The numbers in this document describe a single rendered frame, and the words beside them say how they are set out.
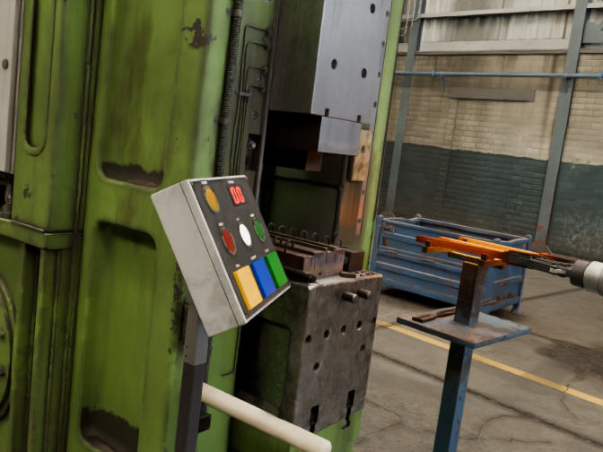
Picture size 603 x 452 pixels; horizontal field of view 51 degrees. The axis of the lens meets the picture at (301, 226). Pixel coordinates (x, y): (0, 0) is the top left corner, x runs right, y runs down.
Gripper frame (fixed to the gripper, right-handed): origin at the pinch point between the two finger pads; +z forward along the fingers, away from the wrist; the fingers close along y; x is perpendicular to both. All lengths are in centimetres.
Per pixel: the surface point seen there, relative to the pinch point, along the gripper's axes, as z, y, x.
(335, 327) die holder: 28, -48, -25
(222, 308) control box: 1, -113, -5
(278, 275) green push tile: 12, -90, -3
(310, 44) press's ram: 36, -65, 51
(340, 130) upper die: 35, -51, 31
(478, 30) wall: 467, 713, 227
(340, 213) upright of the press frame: 52, -26, 4
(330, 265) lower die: 35, -47, -8
